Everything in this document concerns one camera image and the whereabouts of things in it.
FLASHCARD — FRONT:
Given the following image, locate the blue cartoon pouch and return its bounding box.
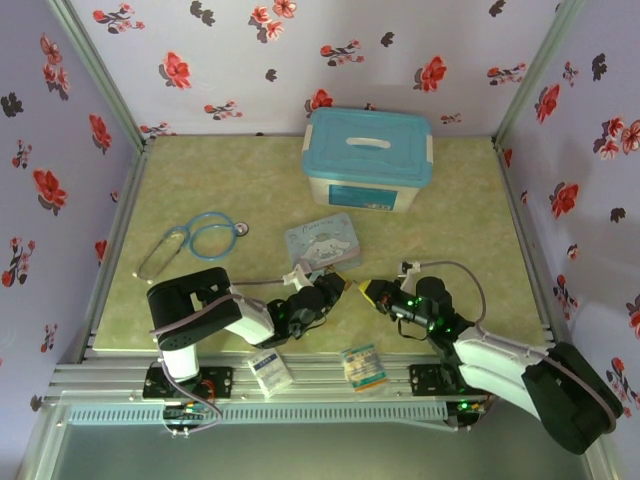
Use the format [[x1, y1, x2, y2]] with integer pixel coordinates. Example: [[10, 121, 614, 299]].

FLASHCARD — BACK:
[[283, 211, 365, 275]]

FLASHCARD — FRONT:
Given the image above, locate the white gauze box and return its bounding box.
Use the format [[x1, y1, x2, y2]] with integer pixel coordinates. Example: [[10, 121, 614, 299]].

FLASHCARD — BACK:
[[248, 348, 295, 400]]

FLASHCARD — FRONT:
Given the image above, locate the clear plastic medical packet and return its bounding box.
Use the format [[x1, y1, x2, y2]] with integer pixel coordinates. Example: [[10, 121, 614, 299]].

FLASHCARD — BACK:
[[341, 343, 390, 395]]

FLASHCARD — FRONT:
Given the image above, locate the blue stethoscope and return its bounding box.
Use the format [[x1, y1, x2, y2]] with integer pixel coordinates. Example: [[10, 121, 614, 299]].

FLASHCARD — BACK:
[[132, 212, 250, 285]]

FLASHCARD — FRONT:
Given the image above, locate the blue lid plastic storage box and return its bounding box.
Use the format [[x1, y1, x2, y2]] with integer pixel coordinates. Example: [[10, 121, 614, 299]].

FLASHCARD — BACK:
[[301, 106, 434, 214]]

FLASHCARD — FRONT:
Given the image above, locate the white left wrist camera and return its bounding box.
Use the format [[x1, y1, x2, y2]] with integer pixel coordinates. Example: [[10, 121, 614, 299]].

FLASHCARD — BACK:
[[281, 263, 315, 291]]

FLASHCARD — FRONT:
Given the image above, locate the grey right arm cable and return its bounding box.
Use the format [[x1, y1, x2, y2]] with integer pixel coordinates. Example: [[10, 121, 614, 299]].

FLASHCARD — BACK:
[[419, 259, 624, 436]]

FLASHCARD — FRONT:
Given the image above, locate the aluminium front rail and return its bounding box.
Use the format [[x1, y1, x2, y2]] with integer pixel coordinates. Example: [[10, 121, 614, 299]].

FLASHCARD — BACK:
[[44, 352, 599, 404]]

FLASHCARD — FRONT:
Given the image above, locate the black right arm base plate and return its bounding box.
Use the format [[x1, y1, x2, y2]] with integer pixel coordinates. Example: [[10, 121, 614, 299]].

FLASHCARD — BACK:
[[408, 363, 501, 399]]

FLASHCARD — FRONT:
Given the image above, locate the white slotted cable tray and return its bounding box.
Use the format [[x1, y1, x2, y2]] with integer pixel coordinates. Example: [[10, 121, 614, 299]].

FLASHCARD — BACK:
[[67, 402, 449, 426]]

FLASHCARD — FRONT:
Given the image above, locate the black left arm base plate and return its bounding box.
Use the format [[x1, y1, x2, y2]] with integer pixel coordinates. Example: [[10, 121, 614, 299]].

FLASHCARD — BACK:
[[143, 364, 235, 400]]

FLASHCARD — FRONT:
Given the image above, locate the aluminium table side rail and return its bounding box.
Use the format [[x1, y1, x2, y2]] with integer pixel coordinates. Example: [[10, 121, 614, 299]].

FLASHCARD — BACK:
[[492, 137, 584, 359], [57, 139, 156, 364]]

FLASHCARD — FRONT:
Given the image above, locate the aluminium frame post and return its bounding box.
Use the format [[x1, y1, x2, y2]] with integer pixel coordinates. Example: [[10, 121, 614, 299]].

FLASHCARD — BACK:
[[492, 0, 586, 151], [47, 0, 156, 151]]

